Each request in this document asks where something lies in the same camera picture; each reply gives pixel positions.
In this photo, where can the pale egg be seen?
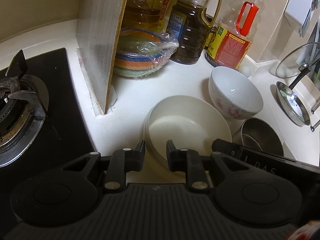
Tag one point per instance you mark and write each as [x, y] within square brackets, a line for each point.
[245, 70]

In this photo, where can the clear bottle of yellow oil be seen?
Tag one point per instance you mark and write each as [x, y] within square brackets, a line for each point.
[140, 12]

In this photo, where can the stainless steel bowl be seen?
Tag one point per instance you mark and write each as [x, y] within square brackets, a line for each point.
[260, 135]

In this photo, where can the wall-mounted appliance box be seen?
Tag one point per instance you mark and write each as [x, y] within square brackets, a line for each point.
[296, 0]

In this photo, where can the black gas stove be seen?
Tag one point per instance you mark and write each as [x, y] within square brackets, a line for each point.
[65, 92]

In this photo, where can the cream ribbed bowl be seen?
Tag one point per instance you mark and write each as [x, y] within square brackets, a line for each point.
[182, 120]

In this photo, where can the glass pot lid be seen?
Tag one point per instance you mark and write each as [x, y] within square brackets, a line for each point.
[292, 60]

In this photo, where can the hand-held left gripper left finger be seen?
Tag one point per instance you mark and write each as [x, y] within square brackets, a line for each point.
[140, 155]

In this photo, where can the metal dish rack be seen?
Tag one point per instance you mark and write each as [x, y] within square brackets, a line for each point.
[315, 120]

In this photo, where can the wooden cutting board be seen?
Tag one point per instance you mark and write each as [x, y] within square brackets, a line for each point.
[100, 42]

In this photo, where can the large dark oil bottle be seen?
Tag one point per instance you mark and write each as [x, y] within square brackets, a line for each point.
[190, 37]

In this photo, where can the metal stove burner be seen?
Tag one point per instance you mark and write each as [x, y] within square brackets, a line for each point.
[15, 110]

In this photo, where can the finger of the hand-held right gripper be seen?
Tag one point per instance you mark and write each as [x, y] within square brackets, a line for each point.
[225, 145]

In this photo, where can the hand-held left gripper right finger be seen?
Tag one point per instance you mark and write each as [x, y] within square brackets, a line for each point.
[171, 155]

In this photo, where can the white bowl with pink flowers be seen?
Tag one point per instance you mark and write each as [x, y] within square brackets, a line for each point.
[232, 90]

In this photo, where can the small steel ladle pan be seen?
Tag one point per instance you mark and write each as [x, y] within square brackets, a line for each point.
[283, 106]

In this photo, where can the wrapped stack of colourful plates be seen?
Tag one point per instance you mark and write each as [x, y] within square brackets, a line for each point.
[140, 57]

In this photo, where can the small dark sauce jar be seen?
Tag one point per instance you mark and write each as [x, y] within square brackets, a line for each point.
[212, 37]

